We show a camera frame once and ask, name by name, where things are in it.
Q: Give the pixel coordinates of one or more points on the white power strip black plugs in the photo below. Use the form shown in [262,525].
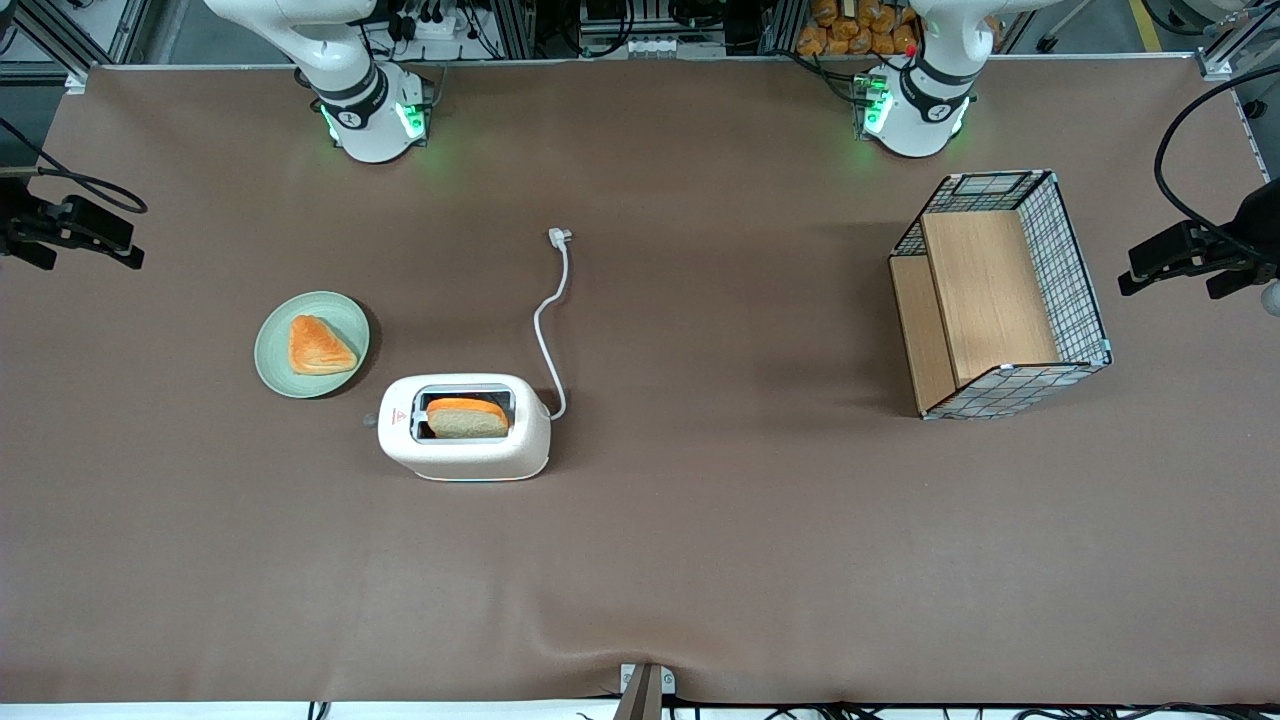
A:
[440,28]

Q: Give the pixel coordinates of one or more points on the pile of orange bread rolls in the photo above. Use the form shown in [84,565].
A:
[850,30]

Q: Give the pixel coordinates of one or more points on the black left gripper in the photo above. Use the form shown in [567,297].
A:
[1254,226]

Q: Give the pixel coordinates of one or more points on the long white power strip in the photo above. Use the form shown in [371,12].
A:
[670,47]

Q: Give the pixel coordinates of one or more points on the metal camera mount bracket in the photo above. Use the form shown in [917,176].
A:
[640,700]

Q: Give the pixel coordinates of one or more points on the pale green round plate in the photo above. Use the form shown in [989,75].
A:
[275,365]

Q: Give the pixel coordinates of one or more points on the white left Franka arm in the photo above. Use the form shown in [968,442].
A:
[915,125]

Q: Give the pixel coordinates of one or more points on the aluminium frame post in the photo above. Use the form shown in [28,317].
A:
[1215,60]
[75,75]

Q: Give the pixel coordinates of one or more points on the brown table cover mat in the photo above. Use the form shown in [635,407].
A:
[700,550]

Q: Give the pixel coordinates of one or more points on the bread slice with orange crust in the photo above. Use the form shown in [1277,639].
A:
[465,420]

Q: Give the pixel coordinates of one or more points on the white two-slot toaster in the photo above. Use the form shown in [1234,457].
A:
[465,458]

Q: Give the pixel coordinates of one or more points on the light wooden shelf board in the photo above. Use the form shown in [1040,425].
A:
[985,290]

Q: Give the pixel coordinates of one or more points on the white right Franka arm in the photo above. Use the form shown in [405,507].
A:
[370,130]

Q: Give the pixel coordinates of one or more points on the triangular orange toast piece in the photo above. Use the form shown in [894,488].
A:
[315,348]

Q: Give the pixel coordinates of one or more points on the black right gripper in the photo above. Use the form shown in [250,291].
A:
[18,220]

